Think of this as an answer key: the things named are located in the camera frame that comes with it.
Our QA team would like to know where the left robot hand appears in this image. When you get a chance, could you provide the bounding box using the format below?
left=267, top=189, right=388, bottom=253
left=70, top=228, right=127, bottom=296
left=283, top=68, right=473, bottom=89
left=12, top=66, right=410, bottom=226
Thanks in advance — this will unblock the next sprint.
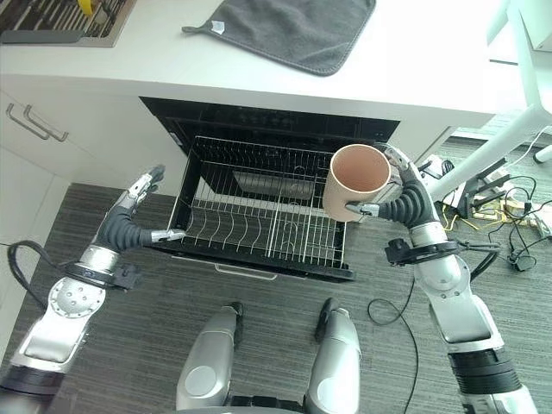
left=98, top=164, right=187, bottom=254

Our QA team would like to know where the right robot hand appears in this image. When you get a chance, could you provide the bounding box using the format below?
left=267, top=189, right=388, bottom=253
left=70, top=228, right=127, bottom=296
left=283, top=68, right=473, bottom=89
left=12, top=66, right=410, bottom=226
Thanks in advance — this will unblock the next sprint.
left=344, top=144, right=441, bottom=227

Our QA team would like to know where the pink ceramic mug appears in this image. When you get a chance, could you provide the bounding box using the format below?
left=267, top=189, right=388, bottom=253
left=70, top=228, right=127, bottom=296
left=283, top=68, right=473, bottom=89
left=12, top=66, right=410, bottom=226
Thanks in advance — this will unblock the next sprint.
left=322, top=144, right=392, bottom=223

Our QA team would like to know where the black dishwasher drawer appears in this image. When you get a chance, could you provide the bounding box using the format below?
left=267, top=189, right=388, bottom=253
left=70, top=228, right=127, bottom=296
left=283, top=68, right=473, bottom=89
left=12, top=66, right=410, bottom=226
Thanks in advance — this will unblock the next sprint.
left=139, top=96, right=401, bottom=282

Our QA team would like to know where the black stand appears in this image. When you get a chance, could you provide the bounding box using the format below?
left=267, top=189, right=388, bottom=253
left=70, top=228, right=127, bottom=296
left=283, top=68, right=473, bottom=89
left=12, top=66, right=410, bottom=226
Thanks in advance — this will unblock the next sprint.
left=457, top=157, right=512, bottom=219

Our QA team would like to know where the white cabinet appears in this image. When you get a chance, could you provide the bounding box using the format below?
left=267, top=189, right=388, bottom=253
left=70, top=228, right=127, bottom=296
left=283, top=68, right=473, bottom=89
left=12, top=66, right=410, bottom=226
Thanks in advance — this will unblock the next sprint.
left=0, top=73, right=191, bottom=320

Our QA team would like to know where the silver right robot leg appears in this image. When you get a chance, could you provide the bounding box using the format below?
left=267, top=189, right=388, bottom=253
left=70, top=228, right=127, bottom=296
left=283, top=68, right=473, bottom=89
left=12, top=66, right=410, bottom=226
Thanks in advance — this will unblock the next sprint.
left=303, top=297, right=362, bottom=414

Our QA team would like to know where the grey towel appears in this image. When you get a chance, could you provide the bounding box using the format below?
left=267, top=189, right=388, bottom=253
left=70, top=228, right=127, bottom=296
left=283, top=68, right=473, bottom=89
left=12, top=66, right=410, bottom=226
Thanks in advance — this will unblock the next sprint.
left=181, top=0, right=377, bottom=78

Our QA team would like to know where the sink drain rack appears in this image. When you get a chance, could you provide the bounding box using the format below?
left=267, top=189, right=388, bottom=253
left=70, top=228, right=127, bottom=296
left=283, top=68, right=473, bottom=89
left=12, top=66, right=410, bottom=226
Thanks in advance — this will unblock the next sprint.
left=0, top=0, right=133, bottom=48

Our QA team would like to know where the yellow cable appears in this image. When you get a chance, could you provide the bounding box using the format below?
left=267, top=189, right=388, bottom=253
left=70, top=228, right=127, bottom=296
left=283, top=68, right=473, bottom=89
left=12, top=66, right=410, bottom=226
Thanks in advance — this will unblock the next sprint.
left=439, top=201, right=484, bottom=234

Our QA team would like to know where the black cable bundle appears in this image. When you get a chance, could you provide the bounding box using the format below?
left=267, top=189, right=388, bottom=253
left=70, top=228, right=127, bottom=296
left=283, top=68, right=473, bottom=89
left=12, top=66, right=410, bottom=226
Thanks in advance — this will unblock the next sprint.
left=486, top=174, right=552, bottom=273

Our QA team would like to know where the black floor cable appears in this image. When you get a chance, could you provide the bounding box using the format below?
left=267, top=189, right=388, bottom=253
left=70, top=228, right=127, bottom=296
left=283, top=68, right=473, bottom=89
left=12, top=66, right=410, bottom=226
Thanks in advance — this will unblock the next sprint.
left=367, top=275, right=420, bottom=414

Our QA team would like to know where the silver cabinet handle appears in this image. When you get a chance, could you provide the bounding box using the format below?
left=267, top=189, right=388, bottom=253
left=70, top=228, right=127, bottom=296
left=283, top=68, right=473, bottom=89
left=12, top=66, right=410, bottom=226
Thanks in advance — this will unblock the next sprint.
left=5, top=103, right=50, bottom=141
left=23, top=105, right=70, bottom=143

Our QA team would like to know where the wire dish rack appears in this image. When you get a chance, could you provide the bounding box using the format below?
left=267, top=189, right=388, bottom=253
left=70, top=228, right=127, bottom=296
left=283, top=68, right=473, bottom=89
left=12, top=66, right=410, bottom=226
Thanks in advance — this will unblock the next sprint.
left=166, top=135, right=351, bottom=272

